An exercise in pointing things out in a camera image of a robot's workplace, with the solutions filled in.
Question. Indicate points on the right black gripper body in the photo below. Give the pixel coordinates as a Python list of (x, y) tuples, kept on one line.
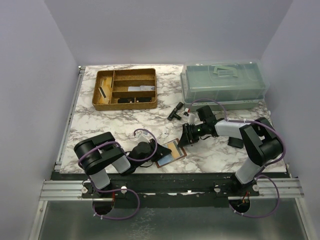
[(198, 131)]

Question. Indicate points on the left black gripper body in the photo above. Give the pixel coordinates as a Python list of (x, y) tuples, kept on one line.
[(153, 146)]

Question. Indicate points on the blue credit card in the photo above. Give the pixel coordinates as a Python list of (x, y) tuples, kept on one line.
[(165, 160)]

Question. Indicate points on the brown leather card holder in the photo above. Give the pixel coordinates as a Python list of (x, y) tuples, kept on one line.
[(174, 160)]

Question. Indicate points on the striped gold credit card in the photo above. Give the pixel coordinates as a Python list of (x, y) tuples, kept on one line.
[(104, 91)]

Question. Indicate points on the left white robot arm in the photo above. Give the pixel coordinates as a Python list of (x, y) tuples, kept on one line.
[(98, 152)]

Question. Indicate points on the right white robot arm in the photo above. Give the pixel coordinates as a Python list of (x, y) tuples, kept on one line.
[(261, 142)]

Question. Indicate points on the white card in tray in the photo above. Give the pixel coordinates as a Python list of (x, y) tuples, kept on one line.
[(141, 88)]

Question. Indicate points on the black T-shaped pipe fitting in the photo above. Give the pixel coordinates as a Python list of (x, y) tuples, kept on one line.
[(173, 114)]

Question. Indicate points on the black snap wallet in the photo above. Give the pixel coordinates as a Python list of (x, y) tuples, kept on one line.
[(235, 142)]

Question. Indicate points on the black item in tray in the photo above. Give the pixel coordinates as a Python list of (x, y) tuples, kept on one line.
[(131, 100)]

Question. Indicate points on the brown cork organizer tray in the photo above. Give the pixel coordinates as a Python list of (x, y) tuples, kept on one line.
[(122, 79)]

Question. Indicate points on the clear lidded plastic box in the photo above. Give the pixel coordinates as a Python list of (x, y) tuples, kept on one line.
[(236, 85)]

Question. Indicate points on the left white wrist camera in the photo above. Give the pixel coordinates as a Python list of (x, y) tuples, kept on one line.
[(143, 136)]

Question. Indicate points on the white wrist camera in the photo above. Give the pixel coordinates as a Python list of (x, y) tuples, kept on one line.
[(189, 116), (143, 136)]

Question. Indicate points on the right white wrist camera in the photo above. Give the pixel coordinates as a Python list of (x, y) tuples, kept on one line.
[(189, 116)]

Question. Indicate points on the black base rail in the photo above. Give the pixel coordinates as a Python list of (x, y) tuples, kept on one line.
[(155, 190)]

